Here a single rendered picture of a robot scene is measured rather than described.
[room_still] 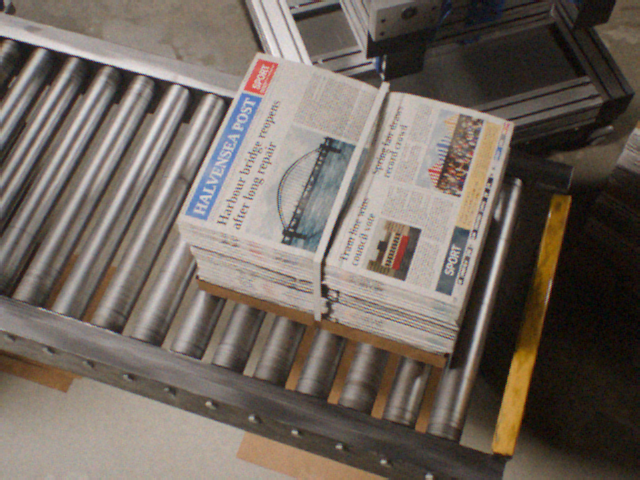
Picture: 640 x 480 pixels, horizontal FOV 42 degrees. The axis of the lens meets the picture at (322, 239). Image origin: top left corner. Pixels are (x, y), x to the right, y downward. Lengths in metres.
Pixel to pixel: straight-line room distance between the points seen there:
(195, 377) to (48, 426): 0.94
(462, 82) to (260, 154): 1.21
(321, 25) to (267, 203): 1.33
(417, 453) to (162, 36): 1.76
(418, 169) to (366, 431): 0.37
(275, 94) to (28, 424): 1.22
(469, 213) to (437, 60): 1.25
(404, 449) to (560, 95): 1.29
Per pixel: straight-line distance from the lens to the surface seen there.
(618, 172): 1.87
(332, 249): 1.04
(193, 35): 2.64
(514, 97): 2.22
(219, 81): 1.48
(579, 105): 2.25
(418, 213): 1.07
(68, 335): 1.29
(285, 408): 1.20
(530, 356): 1.24
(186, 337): 1.25
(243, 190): 1.08
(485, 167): 1.11
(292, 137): 1.12
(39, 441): 2.12
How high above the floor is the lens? 1.95
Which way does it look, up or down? 62 degrees down
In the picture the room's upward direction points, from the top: straight up
